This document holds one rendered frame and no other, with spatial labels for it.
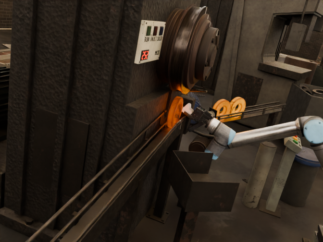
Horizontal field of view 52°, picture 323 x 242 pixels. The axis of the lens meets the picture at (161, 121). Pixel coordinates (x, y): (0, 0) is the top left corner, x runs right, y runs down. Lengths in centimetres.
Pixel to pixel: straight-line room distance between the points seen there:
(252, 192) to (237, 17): 258
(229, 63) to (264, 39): 54
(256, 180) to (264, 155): 21
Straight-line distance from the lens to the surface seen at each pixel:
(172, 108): 181
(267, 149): 249
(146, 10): 144
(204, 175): 158
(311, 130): 188
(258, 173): 256
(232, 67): 454
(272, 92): 442
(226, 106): 235
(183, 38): 161
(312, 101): 378
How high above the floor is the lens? 131
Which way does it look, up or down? 19 degrees down
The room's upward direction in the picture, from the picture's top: 12 degrees clockwise
